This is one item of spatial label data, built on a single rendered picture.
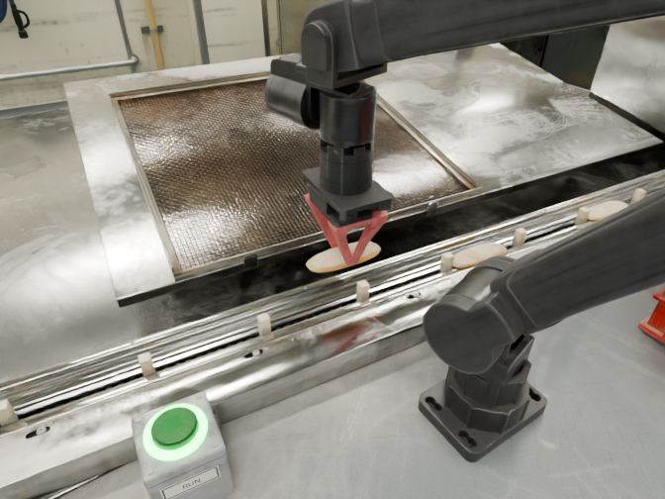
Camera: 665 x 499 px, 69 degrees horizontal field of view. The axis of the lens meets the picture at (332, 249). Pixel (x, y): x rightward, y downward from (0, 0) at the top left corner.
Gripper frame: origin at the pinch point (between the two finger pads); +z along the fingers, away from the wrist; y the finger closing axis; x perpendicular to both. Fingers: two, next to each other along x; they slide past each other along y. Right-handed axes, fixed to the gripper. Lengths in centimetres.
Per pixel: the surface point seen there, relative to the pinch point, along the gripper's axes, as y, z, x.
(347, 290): -1.5, 8.3, 1.5
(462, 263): 1.4, 7.6, 18.7
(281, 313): -1.4, 8.3, -8.2
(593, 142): -15, 4, 64
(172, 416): 12.3, 2.8, -23.9
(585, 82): -166, 60, 264
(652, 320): 20.6, 8.8, 34.0
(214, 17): -340, 35, 74
